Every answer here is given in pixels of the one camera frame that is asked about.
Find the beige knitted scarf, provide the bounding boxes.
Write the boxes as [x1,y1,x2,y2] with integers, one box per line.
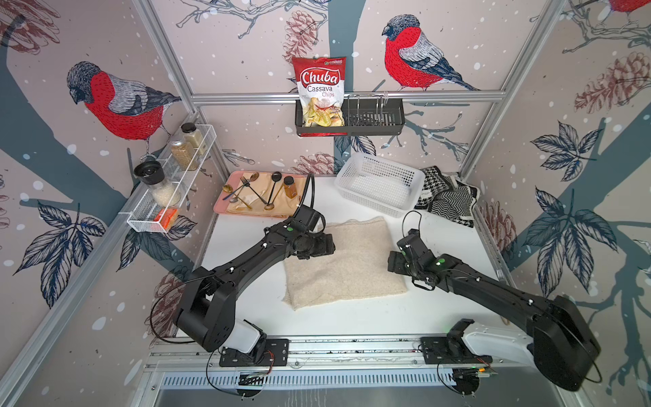
[283,216,408,310]

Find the white plastic basket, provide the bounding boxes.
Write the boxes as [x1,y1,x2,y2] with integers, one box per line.
[335,154,426,218]

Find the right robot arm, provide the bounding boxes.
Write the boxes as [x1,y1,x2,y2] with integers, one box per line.
[388,229,601,392]

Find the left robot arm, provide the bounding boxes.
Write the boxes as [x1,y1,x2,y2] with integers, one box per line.
[173,205,336,352]

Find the black white patterned scarf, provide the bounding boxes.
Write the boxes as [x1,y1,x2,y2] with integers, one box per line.
[415,166,480,228]

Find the small amber spice bottle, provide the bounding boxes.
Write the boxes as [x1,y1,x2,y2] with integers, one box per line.
[283,176,298,199]

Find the pink tray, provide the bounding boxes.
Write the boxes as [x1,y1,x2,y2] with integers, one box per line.
[213,170,310,220]

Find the beige cloth on tray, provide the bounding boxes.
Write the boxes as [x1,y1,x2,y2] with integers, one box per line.
[227,172,310,218]

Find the black ladle spoon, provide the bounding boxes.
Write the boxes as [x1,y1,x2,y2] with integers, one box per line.
[264,171,282,211]

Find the black gold fork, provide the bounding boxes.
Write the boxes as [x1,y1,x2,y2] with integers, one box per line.
[240,176,268,205]

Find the gold spoon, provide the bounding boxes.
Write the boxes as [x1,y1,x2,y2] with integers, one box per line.
[222,184,253,210]

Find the small orange box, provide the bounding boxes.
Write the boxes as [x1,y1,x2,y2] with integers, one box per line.
[154,208,179,232]

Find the spice jar silver lid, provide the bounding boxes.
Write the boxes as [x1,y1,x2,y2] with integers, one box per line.
[171,141,199,171]

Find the spice jar black lid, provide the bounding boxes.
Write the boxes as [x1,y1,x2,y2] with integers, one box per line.
[181,122,207,155]

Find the red cassava chips bag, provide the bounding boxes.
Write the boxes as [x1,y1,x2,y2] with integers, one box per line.
[292,58,346,127]

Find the large jar black lid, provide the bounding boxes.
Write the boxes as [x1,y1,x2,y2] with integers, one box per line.
[133,160,181,208]

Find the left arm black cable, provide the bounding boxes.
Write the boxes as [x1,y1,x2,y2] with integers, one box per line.
[299,172,316,215]

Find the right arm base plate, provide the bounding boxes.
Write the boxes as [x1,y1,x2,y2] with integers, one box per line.
[418,336,493,366]

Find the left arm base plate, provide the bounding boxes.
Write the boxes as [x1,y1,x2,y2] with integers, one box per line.
[219,337,290,367]

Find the black wire wall basket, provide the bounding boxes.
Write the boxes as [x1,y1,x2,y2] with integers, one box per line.
[294,98,405,137]

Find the white wire wall shelf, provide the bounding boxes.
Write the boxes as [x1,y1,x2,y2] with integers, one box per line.
[127,124,216,236]

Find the aluminium front rail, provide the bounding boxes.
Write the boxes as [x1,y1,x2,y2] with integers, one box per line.
[144,325,534,371]

